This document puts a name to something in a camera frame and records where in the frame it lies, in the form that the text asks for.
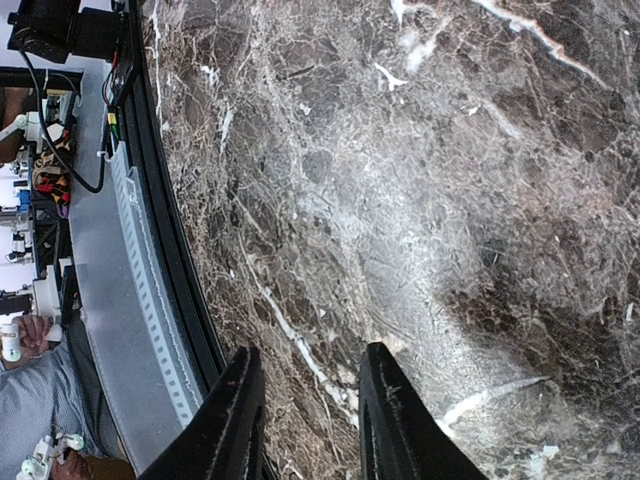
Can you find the person in grey shirt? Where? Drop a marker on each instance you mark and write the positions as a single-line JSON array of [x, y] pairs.
[[50, 390]]

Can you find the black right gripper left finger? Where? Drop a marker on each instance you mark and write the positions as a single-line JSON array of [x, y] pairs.
[[225, 438]]

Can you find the white slotted cable duct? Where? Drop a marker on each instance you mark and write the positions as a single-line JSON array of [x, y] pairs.
[[152, 290]]

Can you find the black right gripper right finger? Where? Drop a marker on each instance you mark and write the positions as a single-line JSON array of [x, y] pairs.
[[399, 439]]

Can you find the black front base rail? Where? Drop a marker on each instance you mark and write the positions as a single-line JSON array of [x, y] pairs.
[[142, 131]]

